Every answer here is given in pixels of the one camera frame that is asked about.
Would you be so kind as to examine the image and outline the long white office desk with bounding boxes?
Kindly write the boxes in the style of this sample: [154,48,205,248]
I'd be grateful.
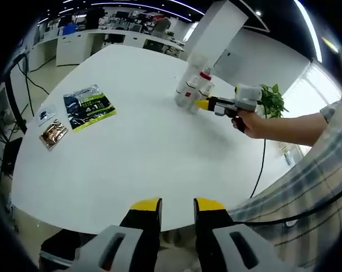
[31,28,185,69]

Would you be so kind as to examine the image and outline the person's plaid shirt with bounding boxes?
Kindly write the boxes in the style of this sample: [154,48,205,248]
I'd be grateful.
[230,99,342,272]

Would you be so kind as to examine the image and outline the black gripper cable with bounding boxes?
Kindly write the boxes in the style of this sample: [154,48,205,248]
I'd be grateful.
[248,104,267,199]

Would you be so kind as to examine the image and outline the grey wall panel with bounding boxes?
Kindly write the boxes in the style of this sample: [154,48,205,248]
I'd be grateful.
[214,48,244,79]

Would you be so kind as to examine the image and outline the white skincare bottle red label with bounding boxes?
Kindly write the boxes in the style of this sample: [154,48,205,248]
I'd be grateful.
[175,84,199,107]

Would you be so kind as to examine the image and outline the red collar white skincare bottle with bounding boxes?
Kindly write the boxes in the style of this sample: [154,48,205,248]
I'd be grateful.
[198,69,213,96]

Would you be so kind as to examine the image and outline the small white dark packet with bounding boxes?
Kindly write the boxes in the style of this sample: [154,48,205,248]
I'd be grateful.
[36,104,58,127]

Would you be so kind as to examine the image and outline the gold foil packet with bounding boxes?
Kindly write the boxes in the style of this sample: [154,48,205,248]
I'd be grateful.
[39,118,69,151]

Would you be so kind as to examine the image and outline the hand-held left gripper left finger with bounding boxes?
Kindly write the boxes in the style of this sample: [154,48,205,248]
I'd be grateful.
[73,197,163,272]

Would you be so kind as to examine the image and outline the person's right hand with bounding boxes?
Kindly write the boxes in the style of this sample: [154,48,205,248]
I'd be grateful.
[231,110,271,140]

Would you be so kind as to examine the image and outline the green printed packet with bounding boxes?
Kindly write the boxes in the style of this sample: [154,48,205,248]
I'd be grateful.
[62,83,117,133]

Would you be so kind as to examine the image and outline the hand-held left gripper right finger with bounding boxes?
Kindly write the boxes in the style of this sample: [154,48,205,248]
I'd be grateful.
[193,197,277,272]

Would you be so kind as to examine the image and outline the white skincare tube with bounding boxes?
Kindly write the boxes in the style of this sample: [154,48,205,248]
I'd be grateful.
[186,53,210,86]

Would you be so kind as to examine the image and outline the potted green plant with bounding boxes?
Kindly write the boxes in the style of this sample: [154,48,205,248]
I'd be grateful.
[258,83,289,118]

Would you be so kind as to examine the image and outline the curved ceiling light strip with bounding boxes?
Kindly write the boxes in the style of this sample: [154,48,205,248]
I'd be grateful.
[294,0,323,63]

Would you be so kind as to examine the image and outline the black device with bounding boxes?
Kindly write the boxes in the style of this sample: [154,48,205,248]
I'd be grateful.
[2,135,23,176]

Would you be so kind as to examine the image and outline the small clear cap skincare bottle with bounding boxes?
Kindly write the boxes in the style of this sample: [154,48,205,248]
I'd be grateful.
[200,83,217,99]

